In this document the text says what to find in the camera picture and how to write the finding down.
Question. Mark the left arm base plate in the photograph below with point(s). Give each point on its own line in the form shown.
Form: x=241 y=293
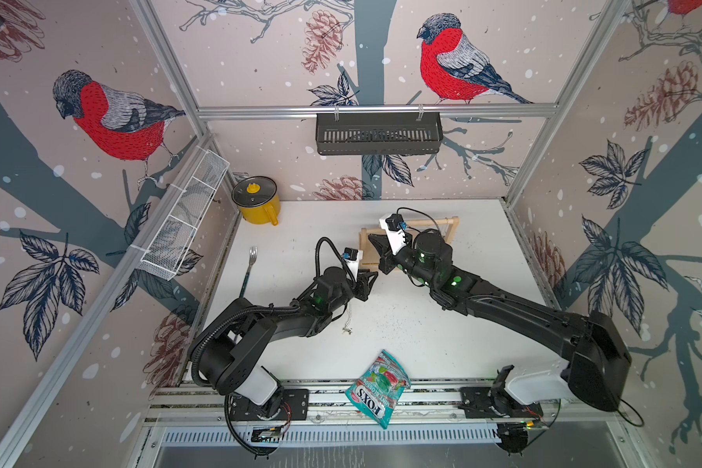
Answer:
x=283 y=405

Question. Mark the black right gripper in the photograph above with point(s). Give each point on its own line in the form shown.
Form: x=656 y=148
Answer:
x=388 y=263

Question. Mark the black hanging metal basket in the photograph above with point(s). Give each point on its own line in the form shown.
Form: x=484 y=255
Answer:
x=399 y=133

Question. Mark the yellow pot with lid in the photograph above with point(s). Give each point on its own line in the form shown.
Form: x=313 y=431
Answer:
x=257 y=200

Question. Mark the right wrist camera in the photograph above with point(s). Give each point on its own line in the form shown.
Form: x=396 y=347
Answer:
x=395 y=227

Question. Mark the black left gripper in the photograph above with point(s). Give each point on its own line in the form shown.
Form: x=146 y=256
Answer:
x=362 y=286

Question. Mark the green Foxs candy bag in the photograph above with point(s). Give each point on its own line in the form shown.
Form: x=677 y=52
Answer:
x=377 y=392

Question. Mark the teal handled fork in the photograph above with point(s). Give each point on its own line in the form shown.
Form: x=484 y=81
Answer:
x=253 y=253

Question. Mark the wooden jewelry display stand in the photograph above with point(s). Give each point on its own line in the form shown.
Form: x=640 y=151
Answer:
x=369 y=255

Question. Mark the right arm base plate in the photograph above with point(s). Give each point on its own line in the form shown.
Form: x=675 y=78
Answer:
x=482 y=402

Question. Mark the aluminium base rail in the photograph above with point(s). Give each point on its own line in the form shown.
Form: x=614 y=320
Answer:
x=338 y=401

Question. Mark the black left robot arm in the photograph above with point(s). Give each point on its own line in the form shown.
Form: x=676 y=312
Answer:
x=225 y=355

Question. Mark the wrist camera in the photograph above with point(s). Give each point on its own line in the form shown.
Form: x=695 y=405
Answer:
x=352 y=258
x=395 y=227

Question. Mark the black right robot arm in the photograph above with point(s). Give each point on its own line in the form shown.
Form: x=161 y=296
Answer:
x=593 y=361

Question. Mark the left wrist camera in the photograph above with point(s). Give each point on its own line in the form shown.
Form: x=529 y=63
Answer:
x=352 y=258

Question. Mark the white wire mesh shelf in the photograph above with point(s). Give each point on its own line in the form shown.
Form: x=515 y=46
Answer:
x=166 y=256

